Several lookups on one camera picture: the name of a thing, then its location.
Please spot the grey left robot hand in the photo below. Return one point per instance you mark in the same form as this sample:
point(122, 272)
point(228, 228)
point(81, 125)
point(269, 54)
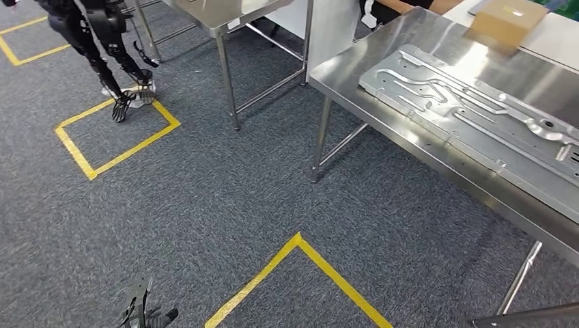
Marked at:
point(160, 317)

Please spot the long black plastic part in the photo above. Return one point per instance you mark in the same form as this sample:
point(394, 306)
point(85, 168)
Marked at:
point(534, 317)

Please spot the person's forearm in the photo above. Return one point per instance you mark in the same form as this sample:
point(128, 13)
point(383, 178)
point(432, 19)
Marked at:
point(448, 5)

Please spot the steel workbench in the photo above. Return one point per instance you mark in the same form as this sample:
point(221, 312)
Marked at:
point(407, 36)

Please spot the yellow floor tape square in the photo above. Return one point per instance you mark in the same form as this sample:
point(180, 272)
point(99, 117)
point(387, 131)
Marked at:
point(135, 149)
point(334, 276)
point(45, 53)

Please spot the black humanoid robot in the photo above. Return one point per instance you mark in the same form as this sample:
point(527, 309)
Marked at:
point(104, 31)

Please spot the steel table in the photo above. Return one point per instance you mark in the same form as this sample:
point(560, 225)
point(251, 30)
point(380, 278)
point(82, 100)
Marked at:
point(217, 13)

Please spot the white partition panel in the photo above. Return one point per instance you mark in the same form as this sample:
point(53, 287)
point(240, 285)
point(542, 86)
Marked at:
point(330, 36)

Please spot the stamped silver metal panel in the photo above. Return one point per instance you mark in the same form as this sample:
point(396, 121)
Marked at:
point(475, 136)

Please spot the person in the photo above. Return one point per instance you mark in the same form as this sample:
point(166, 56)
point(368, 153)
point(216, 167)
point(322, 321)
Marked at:
point(384, 13)

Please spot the cardboard box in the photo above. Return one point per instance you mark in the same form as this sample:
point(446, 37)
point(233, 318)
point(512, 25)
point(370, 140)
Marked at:
point(506, 22)

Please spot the white desk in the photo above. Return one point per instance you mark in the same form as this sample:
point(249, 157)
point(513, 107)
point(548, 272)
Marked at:
point(556, 40)

